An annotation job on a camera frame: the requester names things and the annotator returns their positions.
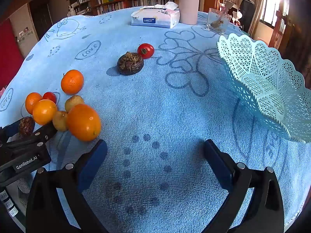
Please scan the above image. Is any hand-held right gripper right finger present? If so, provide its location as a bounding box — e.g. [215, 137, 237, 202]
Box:
[203, 139, 285, 233]

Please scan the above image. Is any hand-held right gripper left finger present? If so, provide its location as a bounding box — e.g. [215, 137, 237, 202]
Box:
[25, 139, 108, 233]

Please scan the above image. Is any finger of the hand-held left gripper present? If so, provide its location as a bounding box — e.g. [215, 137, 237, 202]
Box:
[0, 124, 22, 142]
[7, 123, 59, 149]

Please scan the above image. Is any dark brown water chestnut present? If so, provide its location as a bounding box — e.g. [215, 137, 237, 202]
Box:
[117, 52, 144, 75]
[19, 117, 36, 139]

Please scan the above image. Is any orange tangerine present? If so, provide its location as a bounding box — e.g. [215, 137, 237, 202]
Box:
[66, 103, 102, 142]
[25, 92, 43, 115]
[60, 69, 84, 95]
[32, 99, 58, 126]

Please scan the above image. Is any light teal lattice plastic basket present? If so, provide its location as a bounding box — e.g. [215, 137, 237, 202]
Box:
[216, 33, 311, 143]

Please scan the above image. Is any small yellow fruit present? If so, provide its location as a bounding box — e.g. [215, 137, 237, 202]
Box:
[52, 111, 69, 132]
[65, 95, 85, 112]

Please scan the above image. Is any small red cherry tomato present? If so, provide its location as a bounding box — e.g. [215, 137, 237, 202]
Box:
[42, 91, 57, 104]

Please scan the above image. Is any clear drinking glass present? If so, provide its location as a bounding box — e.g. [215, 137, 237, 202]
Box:
[206, 8, 232, 34]

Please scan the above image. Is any wooden chair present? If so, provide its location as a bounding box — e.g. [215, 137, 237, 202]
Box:
[268, 10, 300, 54]

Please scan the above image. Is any white blue tissue pack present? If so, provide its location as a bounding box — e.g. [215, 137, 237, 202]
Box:
[131, 1, 180, 29]

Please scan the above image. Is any pink thermos bottle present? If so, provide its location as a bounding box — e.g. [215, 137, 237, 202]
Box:
[178, 0, 201, 25]

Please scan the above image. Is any window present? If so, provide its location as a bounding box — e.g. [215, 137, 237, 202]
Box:
[259, 0, 293, 27]

